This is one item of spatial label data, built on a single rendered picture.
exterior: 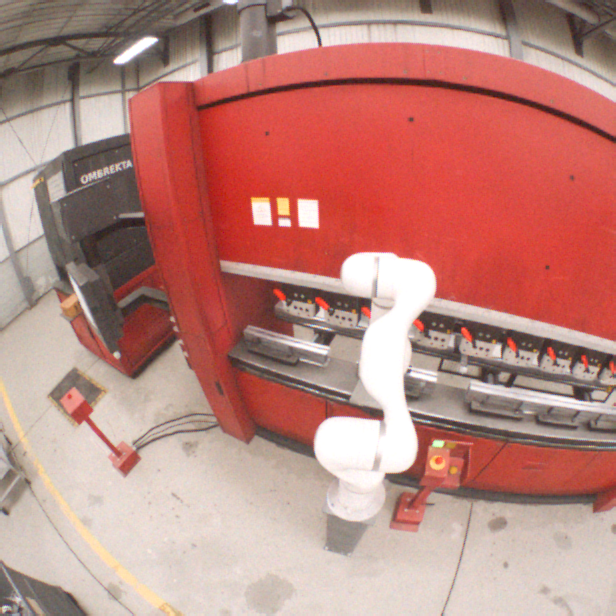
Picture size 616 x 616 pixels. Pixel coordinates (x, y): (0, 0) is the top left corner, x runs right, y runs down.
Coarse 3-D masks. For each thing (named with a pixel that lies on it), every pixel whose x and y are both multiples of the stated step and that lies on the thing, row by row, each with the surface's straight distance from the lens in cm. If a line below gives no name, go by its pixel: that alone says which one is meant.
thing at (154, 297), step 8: (144, 288) 193; (152, 288) 188; (128, 296) 191; (136, 296) 186; (144, 296) 197; (152, 296) 178; (160, 296) 174; (120, 304) 186; (128, 304) 182; (136, 304) 191; (152, 304) 183; (160, 304) 179; (168, 304) 176; (128, 312) 184
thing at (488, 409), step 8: (472, 400) 147; (472, 408) 144; (480, 408) 145; (488, 408) 147; (496, 408) 149; (504, 408) 151; (512, 408) 154; (496, 416) 150; (504, 416) 150; (512, 416) 151; (520, 416) 153
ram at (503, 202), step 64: (256, 128) 118; (320, 128) 105; (384, 128) 98; (448, 128) 97; (512, 128) 99; (576, 128) 108; (256, 192) 121; (320, 192) 107; (384, 192) 100; (448, 192) 98; (512, 192) 100; (576, 192) 108; (256, 256) 132; (320, 256) 116; (448, 256) 104; (512, 256) 106; (576, 256) 114; (576, 320) 127
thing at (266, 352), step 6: (252, 348) 164; (258, 348) 163; (264, 348) 162; (270, 348) 161; (258, 354) 162; (264, 354) 159; (270, 354) 158; (276, 354) 157; (282, 354) 157; (276, 360) 157; (282, 360) 154; (288, 360) 153; (294, 360) 153; (294, 366) 153
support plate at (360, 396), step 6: (360, 378) 130; (360, 384) 128; (354, 390) 125; (360, 390) 126; (354, 396) 123; (360, 396) 123; (366, 396) 124; (354, 402) 122; (360, 402) 121; (366, 402) 122; (372, 402) 122; (378, 408) 120
